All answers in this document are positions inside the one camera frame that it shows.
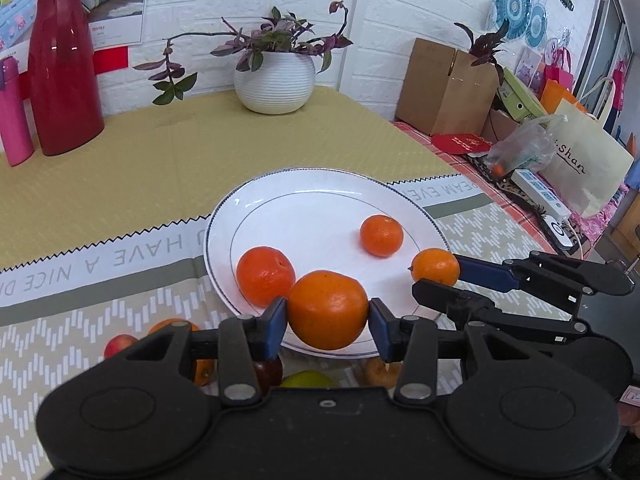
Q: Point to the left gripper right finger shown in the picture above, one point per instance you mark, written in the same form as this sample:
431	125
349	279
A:
418	344

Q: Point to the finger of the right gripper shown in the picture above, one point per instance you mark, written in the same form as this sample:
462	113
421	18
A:
542	272
464	307

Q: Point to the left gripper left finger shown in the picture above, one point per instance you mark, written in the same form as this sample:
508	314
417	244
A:
236	344

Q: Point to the dark red plum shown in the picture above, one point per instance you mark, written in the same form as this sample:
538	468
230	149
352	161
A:
269	373

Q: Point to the small orange kumquat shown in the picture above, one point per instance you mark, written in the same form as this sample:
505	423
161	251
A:
437	265

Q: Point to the large orange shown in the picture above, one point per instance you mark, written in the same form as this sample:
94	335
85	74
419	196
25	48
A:
327	310

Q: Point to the orange in pile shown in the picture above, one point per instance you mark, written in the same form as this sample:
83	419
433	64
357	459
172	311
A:
205	369

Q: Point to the brown longan fruit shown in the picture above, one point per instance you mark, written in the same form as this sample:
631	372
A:
377	373

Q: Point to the white power strip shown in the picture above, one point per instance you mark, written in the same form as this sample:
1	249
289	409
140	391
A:
540	193

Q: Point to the green apple large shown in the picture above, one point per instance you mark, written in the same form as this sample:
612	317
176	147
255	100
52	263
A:
309	379

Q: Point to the plaid red cloth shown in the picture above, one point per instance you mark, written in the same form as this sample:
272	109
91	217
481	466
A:
500	194

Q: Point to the orange tangerine back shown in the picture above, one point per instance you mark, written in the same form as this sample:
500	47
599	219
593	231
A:
381	236

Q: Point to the beige paper shopping bag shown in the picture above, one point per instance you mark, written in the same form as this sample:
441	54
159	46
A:
588	166

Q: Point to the small red fruit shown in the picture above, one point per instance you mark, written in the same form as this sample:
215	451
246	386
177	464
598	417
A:
117	344

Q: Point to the clear plastic bag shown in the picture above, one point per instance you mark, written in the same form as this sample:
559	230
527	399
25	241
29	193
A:
530	146

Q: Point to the white round plate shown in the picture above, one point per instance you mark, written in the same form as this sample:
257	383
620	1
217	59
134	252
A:
314	216

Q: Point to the red envelope packet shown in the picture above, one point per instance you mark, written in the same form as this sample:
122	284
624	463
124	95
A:
461	143

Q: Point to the patterned tablecloth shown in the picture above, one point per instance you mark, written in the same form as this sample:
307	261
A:
108	239

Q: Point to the green box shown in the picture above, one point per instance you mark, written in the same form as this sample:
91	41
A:
517	99

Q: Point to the orange paper bag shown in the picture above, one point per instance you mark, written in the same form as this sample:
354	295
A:
553	94

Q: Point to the pink gift bag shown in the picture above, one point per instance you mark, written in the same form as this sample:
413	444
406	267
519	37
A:
560	69

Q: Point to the brown cardboard box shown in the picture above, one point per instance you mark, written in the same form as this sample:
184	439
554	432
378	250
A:
445	91

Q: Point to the dark purple potted plant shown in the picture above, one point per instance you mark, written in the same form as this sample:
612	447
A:
484	48

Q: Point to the white ribbed plant pot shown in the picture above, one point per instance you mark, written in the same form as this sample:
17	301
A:
282	85

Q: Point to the red thermos jug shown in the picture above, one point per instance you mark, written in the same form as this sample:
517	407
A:
63	89

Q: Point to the pink water bottle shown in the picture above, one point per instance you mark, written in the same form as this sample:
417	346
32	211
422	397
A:
15	136

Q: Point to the purple green trailing plant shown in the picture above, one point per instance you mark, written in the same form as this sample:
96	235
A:
279	33

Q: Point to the blue round wall fan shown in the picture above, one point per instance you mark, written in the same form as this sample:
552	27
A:
516	12

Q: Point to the bedding wall poster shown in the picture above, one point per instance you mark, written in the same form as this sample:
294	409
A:
75	0

